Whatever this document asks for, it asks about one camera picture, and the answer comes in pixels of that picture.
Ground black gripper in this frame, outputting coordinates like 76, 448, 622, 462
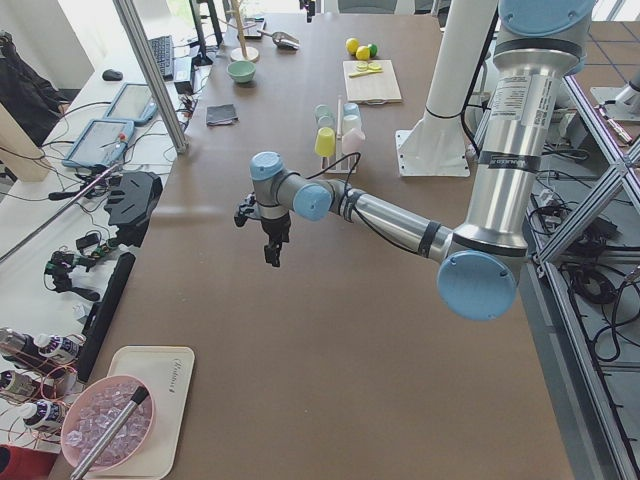
261, 217, 291, 268

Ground pink plastic cup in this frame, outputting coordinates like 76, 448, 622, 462
341, 128, 366, 155

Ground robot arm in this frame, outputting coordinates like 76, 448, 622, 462
234, 1, 594, 321

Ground yellow plastic cup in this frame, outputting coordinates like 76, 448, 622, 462
314, 127, 336, 158

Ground light green plastic cup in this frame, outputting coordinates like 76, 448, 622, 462
314, 104, 335, 129

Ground white plastic cup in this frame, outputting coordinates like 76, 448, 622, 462
342, 114, 362, 135

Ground blue plastic cup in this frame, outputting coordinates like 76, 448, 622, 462
342, 102, 360, 117

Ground dark grey cloth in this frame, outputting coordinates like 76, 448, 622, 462
206, 104, 238, 126

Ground cream plastic tray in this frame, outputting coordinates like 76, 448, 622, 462
94, 345, 196, 480

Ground green ceramic bowl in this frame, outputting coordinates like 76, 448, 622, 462
227, 60, 256, 84

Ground yellow plastic knife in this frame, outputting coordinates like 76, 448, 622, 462
348, 70, 382, 78

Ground bamboo cutting board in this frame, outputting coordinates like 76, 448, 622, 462
343, 60, 402, 104

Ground wooden mug tree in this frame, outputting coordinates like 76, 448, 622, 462
223, 0, 259, 63

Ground blue teach pendant far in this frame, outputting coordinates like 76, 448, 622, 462
104, 83, 158, 126

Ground blue teach pendant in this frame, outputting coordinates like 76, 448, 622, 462
62, 118, 135, 168
104, 83, 158, 126

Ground blue teach pendant near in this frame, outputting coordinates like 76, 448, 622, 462
62, 118, 135, 168

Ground lemon slice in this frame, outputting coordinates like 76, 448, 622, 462
356, 62, 382, 71

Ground metal ice scoop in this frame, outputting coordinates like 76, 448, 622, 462
259, 29, 300, 50

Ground yellow lemon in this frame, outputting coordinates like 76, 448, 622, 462
345, 37, 360, 55
355, 45, 371, 61

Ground black keyboard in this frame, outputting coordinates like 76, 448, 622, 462
148, 35, 174, 80

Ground black computer mouse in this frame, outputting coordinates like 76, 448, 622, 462
102, 69, 123, 82

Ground pink bowl of ice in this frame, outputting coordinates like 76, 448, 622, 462
61, 375, 155, 472

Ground metal tongs with black tip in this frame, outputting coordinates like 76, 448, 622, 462
70, 386, 149, 480

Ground black plastic bracket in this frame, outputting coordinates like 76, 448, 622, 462
104, 171, 163, 247

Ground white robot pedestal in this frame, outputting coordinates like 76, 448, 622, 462
396, 0, 498, 177

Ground aluminium frame post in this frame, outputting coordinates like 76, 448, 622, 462
113, 0, 188, 154

